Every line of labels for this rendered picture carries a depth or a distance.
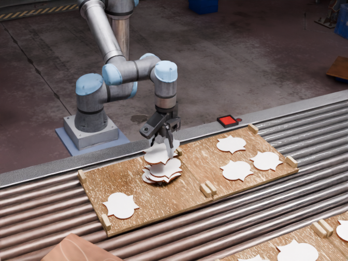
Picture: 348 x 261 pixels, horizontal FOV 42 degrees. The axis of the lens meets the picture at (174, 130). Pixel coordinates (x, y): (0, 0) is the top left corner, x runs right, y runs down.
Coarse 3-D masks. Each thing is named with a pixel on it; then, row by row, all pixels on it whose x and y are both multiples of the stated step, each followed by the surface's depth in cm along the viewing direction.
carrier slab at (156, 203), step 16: (128, 160) 183; (96, 176) 174; (112, 176) 174; (128, 176) 174; (192, 176) 176; (96, 192) 166; (112, 192) 166; (128, 192) 167; (144, 192) 167; (160, 192) 167; (176, 192) 168; (192, 192) 168; (96, 208) 159; (144, 208) 160; (160, 208) 160; (176, 208) 161; (192, 208) 162; (112, 224) 153; (128, 224) 153; (144, 224) 155
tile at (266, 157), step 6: (258, 156) 187; (264, 156) 187; (270, 156) 187; (276, 156) 187; (258, 162) 183; (264, 162) 184; (270, 162) 184; (276, 162) 184; (282, 162) 184; (258, 168) 180; (264, 168) 180; (270, 168) 181
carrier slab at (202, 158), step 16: (192, 144) 194; (208, 144) 194; (256, 144) 196; (192, 160) 185; (208, 160) 185; (224, 160) 185; (240, 160) 186; (208, 176) 176; (256, 176) 177; (272, 176) 178; (224, 192) 169
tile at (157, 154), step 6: (156, 144) 172; (162, 144) 172; (144, 150) 169; (150, 150) 169; (156, 150) 169; (162, 150) 169; (144, 156) 166; (150, 156) 166; (156, 156) 166; (162, 156) 166; (174, 156) 167; (150, 162) 164; (156, 162) 163; (162, 162) 164
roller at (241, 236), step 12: (324, 204) 168; (336, 204) 169; (288, 216) 161; (300, 216) 163; (252, 228) 156; (264, 228) 157; (276, 228) 159; (216, 240) 151; (228, 240) 151; (240, 240) 153; (180, 252) 147; (192, 252) 146; (204, 252) 147; (216, 252) 150
